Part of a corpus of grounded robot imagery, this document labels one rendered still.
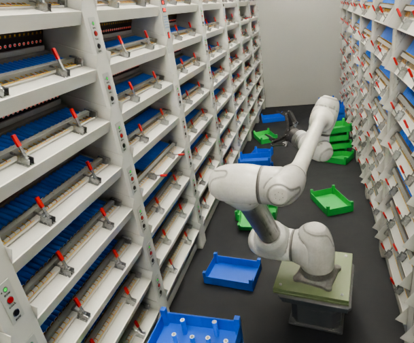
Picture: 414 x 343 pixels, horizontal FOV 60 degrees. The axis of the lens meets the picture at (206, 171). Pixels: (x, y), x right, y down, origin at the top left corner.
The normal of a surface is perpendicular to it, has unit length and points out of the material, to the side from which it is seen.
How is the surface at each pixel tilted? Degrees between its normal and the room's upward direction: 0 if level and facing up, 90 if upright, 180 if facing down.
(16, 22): 111
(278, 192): 82
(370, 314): 0
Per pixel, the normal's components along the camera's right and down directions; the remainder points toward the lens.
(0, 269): 0.95, -0.02
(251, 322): -0.15, -0.91
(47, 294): 0.21, -0.85
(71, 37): -0.26, 0.43
